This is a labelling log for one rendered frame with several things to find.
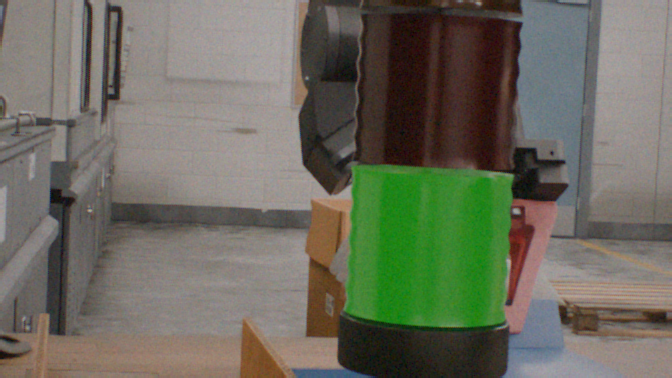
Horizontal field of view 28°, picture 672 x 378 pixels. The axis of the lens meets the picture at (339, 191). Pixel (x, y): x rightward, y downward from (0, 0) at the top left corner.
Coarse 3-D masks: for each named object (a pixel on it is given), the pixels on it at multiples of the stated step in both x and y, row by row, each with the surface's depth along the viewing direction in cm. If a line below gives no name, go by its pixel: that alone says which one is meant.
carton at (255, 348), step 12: (48, 324) 75; (252, 324) 77; (252, 336) 75; (264, 336) 73; (36, 348) 67; (252, 348) 75; (264, 348) 70; (36, 360) 64; (240, 360) 79; (252, 360) 75; (264, 360) 70; (276, 360) 67; (36, 372) 61; (48, 372) 77; (60, 372) 78; (72, 372) 78; (84, 372) 78; (96, 372) 78; (108, 372) 78; (120, 372) 78; (132, 372) 78; (144, 372) 78; (240, 372) 79; (252, 372) 74; (264, 372) 70; (276, 372) 66; (288, 372) 64
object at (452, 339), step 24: (360, 336) 31; (384, 336) 30; (408, 336) 30; (432, 336) 30; (456, 336) 30; (480, 336) 30; (504, 336) 31; (360, 360) 31; (384, 360) 30; (408, 360) 30; (432, 360) 30; (456, 360) 30; (480, 360) 30; (504, 360) 31
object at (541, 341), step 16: (544, 304) 78; (528, 320) 78; (544, 320) 78; (560, 320) 78; (512, 336) 77; (528, 336) 77; (544, 336) 78; (560, 336) 78; (512, 352) 76; (528, 352) 76; (544, 352) 76; (560, 352) 76; (512, 368) 71; (528, 368) 71; (544, 368) 72; (560, 368) 72; (576, 368) 72; (592, 368) 72
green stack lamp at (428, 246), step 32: (352, 192) 31; (384, 192) 30; (416, 192) 30; (448, 192) 30; (480, 192) 30; (352, 224) 31; (384, 224) 30; (416, 224) 30; (448, 224) 30; (480, 224) 30; (352, 256) 31; (384, 256) 30; (416, 256) 30; (448, 256) 30; (480, 256) 30; (352, 288) 31; (384, 288) 30; (416, 288) 30; (448, 288) 30; (480, 288) 30; (384, 320) 30; (416, 320) 30; (448, 320) 30; (480, 320) 30
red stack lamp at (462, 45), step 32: (384, 32) 30; (416, 32) 30; (448, 32) 30; (480, 32) 30; (512, 32) 30; (384, 64) 30; (416, 64) 30; (448, 64) 30; (480, 64) 30; (512, 64) 30; (384, 96) 30; (416, 96) 30; (448, 96) 30; (480, 96) 30; (512, 96) 31; (384, 128) 30; (416, 128) 30; (448, 128) 30; (480, 128) 30; (512, 128) 31; (384, 160) 30; (416, 160) 30; (448, 160) 30; (480, 160) 30; (512, 160) 31
